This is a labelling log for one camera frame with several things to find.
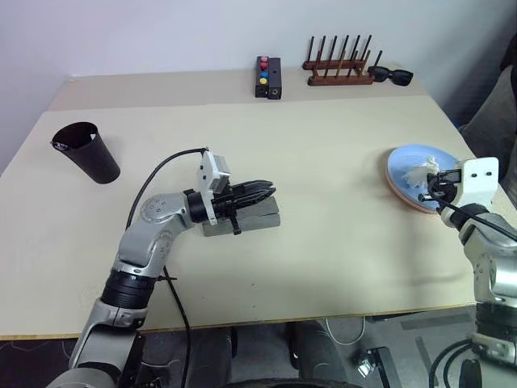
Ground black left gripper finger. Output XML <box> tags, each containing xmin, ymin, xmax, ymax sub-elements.
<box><xmin>242</xmin><ymin>179</ymin><xmax>278</xmax><ymax>196</ymax></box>
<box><xmin>246</xmin><ymin>192</ymin><xmax>278</xmax><ymax>208</ymax></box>

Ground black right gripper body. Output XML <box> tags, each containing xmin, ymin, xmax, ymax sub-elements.
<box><xmin>431</xmin><ymin>168</ymin><xmax>462</xmax><ymax>211</ymax></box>

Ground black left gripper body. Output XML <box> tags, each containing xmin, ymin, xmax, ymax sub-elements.
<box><xmin>212</xmin><ymin>183</ymin><xmax>254</xmax><ymax>236</ymax></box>

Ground white tissue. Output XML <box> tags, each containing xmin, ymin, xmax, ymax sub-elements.
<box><xmin>401</xmin><ymin>156</ymin><xmax>441</xmax><ymax>188</ymax></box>

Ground grey glasses case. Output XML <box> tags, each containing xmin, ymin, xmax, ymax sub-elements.
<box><xmin>201</xmin><ymin>195</ymin><xmax>282</xmax><ymax>238</ymax></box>

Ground blue plate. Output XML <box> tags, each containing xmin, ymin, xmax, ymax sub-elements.
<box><xmin>386</xmin><ymin>143</ymin><xmax>462</xmax><ymax>215</ymax></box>

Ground grey upholstered chair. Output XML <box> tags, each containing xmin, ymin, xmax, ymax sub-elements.
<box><xmin>459</xmin><ymin>64</ymin><xmax>517</xmax><ymax>162</ymax></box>

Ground black box with coloured buttons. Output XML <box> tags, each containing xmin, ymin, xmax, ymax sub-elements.
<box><xmin>254</xmin><ymin>55</ymin><xmax>271</xmax><ymax>99</ymax></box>

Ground plain black box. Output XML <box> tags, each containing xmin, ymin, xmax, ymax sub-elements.
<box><xmin>267</xmin><ymin>57</ymin><xmax>284</xmax><ymax>101</ymax></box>

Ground black sunglasses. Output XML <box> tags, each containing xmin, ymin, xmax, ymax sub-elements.
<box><xmin>366</xmin><ymin>65</ymin><xmax>415</xmax><ymax>87</ymax></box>

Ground wooden rack with black pegs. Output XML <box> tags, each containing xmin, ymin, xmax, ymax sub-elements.
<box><xmin>302</xmin><ymin>34</ymin><xmax>385</xmax><ymax>87</ymax></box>

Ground black cup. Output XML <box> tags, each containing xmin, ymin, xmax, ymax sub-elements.
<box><xmin>51</xmin><ymin>121</ymin><xmax>122</xmax><ymax>186</ymax></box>

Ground dark rounded shape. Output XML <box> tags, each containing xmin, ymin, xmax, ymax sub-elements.
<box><xmin>188</xmin><ymin>323</ymin><xmax>243</xmax><ymax>388</ymax></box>
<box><xmin>288</xmin><ymin>319</ymin><xmax>351</xmax><ymax>388</ymax></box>

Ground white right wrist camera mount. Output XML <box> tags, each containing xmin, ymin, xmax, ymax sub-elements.
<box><xmin>438</xmin><ymin>156</ymin><xmax>500</xmax><ymax>215</ymax></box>

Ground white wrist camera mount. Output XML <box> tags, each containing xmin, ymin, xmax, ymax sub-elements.
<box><xmin>438</xmin><ymin>156</ymin><xmax>500</xmax><ymax>215</ymax></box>
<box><xmin>195</xmin><ymin>149</ymin><xmax>234</xmax><ymax>226</ymax></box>

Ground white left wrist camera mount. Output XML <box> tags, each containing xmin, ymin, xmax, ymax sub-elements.
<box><xmin>195</xmin><ymin>149</ymin><xmax>234</xmax><ymax>226</ymax></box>

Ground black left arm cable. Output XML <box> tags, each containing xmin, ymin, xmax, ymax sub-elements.
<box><xmin>125</xmin><ymin>147</ymin><xmax>208</xmax><ymax>388</ymax></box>

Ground white cable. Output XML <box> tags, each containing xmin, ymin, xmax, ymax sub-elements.
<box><xmin>324</xmin><ymin>316</ymin><xmax>367</xmax><ymax>345</ymax></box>

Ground black metal bracket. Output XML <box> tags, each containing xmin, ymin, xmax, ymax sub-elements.
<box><xmin>350</xmin><ymin>346</ymin><xmax>395</xmax><ymax>381</ymax></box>

